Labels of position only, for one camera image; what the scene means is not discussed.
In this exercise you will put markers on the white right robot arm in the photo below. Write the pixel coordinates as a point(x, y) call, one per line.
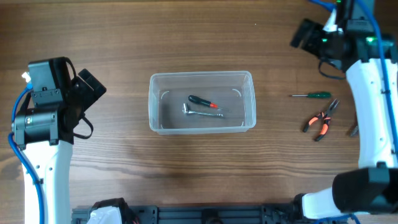
point(351, 41)

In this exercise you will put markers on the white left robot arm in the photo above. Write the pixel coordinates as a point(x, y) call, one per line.
point(44, 117)

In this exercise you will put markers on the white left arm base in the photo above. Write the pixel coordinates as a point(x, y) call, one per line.
point(112, 211)

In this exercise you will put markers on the red handled pliers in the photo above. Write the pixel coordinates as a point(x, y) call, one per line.
point(354, 130)

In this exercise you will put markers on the clear plastic container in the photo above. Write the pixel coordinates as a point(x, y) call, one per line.
point(233, 90)

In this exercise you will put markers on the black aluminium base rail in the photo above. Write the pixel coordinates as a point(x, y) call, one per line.
point(259, 214)

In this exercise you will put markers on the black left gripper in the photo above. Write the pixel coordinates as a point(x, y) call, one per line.
point(92, 95)

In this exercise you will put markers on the silver L-shaped socket wrench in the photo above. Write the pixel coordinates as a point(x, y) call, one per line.
point(186, 110)

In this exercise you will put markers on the green handled screwdriver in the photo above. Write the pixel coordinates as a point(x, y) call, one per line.
point(319, 95)

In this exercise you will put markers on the black red screwdriver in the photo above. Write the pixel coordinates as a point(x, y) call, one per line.
point(200, 101)

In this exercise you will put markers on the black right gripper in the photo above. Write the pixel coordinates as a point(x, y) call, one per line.
point(310, 45)

